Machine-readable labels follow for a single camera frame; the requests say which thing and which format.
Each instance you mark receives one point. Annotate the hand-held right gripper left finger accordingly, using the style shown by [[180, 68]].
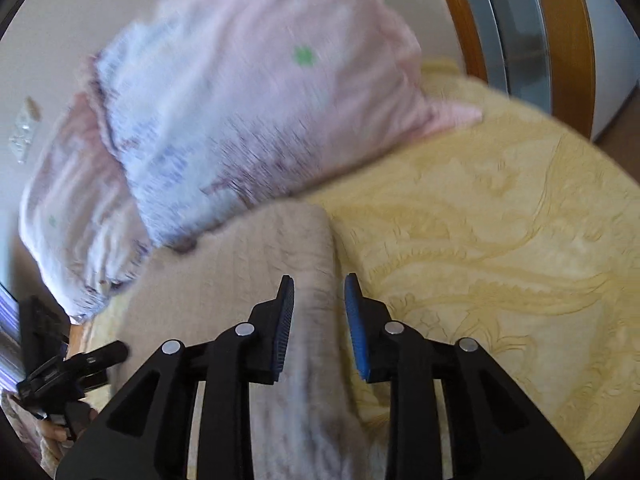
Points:
[[285, 325]]

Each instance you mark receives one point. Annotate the pink floral pillow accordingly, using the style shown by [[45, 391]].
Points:
[[75, 200]]

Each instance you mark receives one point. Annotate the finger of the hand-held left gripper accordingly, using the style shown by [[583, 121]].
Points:
[[92, 382], [102, 354]]

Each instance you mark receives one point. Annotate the yellow patterned blanket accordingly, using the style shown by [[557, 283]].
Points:
[[500, 270]]

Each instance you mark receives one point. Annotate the pink blue tree-print pillow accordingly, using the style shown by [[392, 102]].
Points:
[[260, 90]]

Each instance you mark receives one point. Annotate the clear wall fixture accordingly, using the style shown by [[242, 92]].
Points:
[[24, 130]]

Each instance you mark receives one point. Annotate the frosted glass panel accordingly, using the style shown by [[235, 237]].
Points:
[[505, 25]]

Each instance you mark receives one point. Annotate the person's left hand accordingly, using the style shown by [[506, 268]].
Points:
[[56, 431]]

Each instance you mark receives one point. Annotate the flat screen television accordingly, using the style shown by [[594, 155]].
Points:
[[11, 340]]

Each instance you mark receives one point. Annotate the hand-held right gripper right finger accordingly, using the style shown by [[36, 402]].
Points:
[[356, 330]]

